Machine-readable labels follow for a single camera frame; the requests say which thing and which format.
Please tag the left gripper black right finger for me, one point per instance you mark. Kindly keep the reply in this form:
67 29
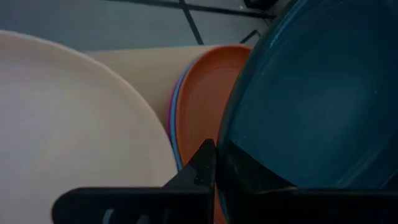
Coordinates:
280 207

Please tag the orange plate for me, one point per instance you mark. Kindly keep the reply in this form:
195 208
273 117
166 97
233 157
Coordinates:
205 102

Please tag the blue plate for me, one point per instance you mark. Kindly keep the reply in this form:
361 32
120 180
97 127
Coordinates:
173 124

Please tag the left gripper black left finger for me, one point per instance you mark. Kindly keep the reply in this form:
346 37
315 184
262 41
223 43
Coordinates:
140 205

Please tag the pink plate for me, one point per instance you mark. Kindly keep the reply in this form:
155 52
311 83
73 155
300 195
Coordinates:
168 121

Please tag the beige plate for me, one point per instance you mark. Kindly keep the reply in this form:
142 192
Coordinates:
62 124

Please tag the teal plate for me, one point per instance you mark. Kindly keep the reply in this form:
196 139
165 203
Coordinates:
311 93

